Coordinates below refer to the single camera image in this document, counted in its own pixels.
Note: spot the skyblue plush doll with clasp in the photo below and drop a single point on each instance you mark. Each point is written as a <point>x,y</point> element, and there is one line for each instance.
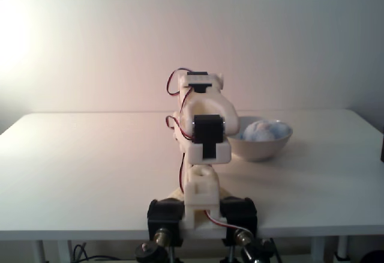
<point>264,131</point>

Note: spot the white ceramic bowl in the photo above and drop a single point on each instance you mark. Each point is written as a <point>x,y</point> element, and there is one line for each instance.
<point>264,150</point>

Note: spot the black table clamp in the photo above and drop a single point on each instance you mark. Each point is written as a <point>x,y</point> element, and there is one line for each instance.
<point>240,215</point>
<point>165,215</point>

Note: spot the white table leg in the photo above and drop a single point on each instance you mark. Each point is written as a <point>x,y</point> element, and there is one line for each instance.
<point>318,249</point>
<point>61,251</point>

